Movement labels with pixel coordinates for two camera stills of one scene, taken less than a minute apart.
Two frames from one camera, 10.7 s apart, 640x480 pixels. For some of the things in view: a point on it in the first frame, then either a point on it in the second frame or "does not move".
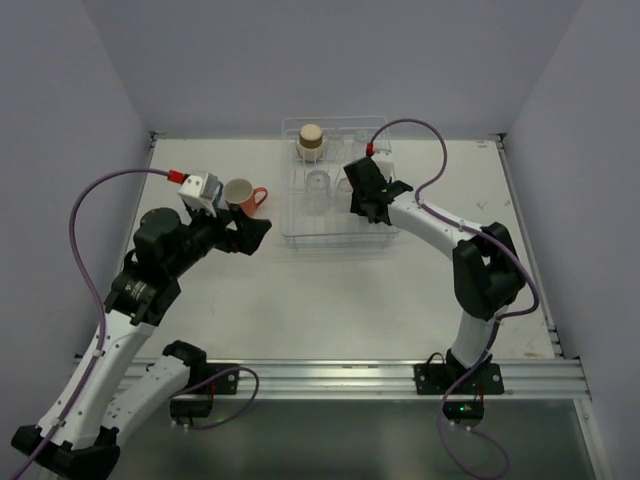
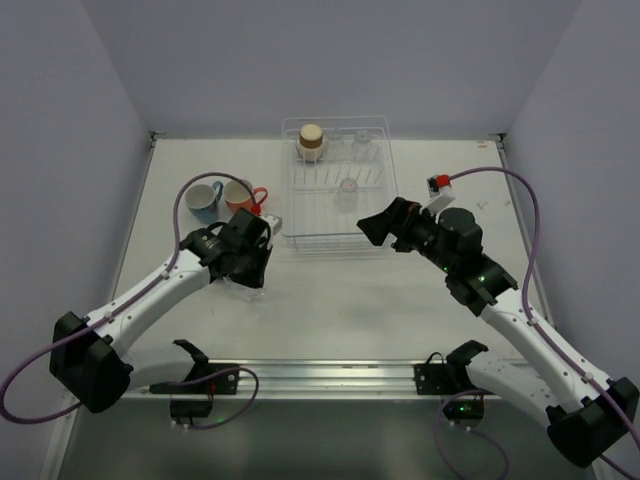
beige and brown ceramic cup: x=311 y=146 does not move
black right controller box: x=463 y=409 does not move
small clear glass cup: x=344 y=197 does not move
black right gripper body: x=368 y=198 to x=400 y=225
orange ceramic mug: x=240 y=191 does not move
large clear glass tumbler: x=317 y=192 to x=242 y=293
